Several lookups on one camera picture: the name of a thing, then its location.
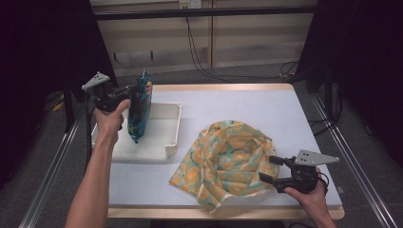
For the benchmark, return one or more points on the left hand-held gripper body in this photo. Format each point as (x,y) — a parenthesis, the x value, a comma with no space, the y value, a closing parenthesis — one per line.
(106,93)

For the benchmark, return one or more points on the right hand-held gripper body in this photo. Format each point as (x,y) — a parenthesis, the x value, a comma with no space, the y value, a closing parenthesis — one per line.
(301,177)

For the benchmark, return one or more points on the blue snack packet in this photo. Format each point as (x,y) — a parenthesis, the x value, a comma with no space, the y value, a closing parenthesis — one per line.
(139,110)

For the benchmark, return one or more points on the orange print fabric bag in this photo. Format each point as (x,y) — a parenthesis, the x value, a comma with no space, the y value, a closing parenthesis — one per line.
(228,158)

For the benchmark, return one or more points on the white plastic tray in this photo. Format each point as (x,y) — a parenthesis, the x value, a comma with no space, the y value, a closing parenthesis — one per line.
(158,133)

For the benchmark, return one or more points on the person's right hand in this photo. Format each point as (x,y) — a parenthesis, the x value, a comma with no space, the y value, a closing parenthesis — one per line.
(312,198)

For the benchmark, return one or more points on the person's left hand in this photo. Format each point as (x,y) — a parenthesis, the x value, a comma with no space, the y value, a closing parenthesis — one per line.
(109,122)

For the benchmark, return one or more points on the black metal stand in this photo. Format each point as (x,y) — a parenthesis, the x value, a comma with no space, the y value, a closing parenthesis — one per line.
(329,95)
(68,110)

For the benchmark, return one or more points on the dark curtain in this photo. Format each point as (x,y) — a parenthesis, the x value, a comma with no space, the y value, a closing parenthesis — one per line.
(38,63)
(364,63)

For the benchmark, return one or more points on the black horizontal bar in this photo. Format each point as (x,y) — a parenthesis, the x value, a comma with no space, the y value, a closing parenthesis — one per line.
(206,12)

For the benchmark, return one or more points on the aluminium floor rail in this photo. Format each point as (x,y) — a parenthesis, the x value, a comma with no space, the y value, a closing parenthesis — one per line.
(47,177)
(348,158)

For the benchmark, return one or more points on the white wall outlet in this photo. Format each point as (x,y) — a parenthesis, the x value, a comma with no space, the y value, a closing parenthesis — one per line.
(190,3)

